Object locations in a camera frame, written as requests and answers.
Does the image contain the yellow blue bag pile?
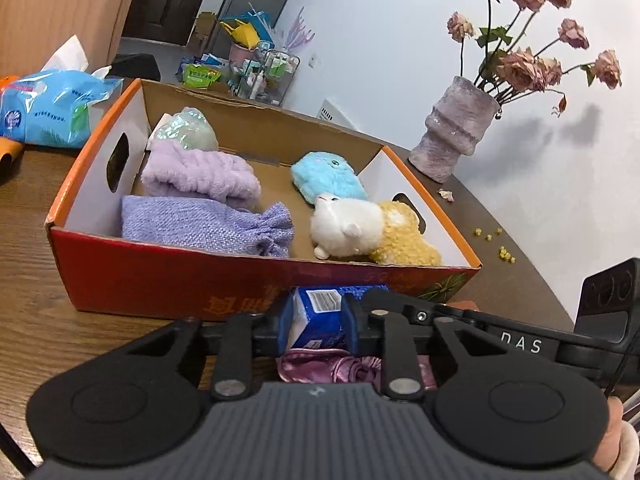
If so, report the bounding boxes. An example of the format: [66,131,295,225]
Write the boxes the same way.
[220,9,276,50]

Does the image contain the red orange cardboard box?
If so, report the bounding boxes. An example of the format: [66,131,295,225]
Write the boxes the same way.
[46,80,480,321]

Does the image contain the orange fruit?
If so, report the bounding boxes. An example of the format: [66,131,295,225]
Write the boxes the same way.
[0,76,18,92]

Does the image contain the light blue fluffy plush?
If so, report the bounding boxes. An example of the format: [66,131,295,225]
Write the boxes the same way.
[291,152,368,205]

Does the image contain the fallen pink petal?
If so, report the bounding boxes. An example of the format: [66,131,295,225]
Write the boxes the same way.
[438,188,454,203]

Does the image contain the yellow dried petals crumbs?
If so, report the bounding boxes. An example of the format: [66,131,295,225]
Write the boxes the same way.
[472,226,516,264]

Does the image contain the blue white carton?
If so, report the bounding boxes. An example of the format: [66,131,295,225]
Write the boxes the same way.
[268,285,390,353]

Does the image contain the pink ribbed suitcase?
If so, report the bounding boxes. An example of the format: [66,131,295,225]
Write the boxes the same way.
[1,0,132,76]

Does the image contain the blue tissue pack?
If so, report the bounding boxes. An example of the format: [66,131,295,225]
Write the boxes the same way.
[1,36,122,150]

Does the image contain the white yellow sheep plush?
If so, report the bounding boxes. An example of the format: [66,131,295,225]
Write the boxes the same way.
[310,194,442,266]

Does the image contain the purple linen drawstring pouch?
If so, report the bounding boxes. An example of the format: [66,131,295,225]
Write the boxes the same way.
[122,195,294,258]

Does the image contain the lilac fluffy towel roll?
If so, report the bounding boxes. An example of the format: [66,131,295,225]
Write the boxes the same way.
[140,140,262,207]

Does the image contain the pink ribbed vase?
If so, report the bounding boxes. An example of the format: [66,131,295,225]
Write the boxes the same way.
[409,76,501,183]

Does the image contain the person right hand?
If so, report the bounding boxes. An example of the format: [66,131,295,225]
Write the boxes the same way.
[592,396,639,480]

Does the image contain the black stool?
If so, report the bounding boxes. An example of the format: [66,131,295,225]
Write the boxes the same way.
[110,53,162,81]

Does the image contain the mauve satin scrunchie bonnet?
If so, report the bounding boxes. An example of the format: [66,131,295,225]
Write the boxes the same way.
[275,348,437,392]

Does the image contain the orange cloth strap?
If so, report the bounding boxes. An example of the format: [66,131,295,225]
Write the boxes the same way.
[0,136,25,172]

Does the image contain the iridescent plastic ball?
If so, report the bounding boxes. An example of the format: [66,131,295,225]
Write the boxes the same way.
[148,106,219,151]

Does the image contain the dried pink roses bouquet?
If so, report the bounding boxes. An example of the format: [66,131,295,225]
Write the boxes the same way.
[446,0,624,118]

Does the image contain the wire storage rack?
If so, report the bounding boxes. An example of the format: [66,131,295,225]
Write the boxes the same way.
[231,50,300,107]

